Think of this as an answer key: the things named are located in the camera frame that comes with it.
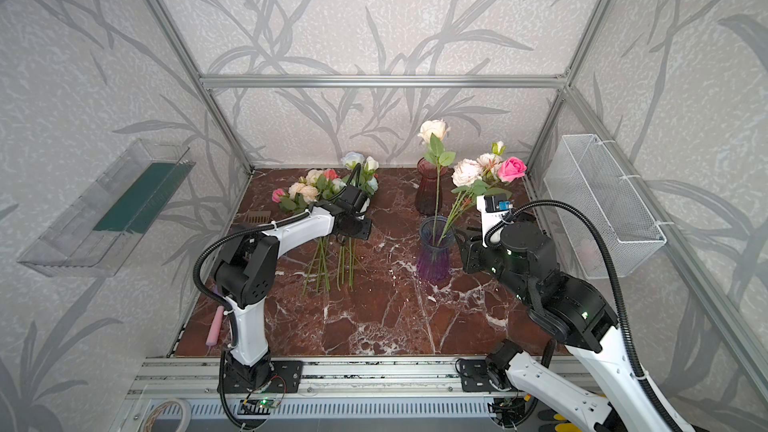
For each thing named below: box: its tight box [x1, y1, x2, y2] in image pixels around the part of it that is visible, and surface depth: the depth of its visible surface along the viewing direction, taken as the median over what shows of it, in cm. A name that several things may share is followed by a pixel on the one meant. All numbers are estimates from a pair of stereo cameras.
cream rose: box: [418, 119, 456, 246], surface depth 75 cm
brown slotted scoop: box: [248, 210, 271, 224], surface depth 107 cm
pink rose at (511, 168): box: [497, 156, 527, 183], surface depth 63 cm
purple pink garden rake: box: [206, 305, 224, 346], surface depth 82 cm
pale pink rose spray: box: [437, 141, 513, 247], surface depth 71 cm
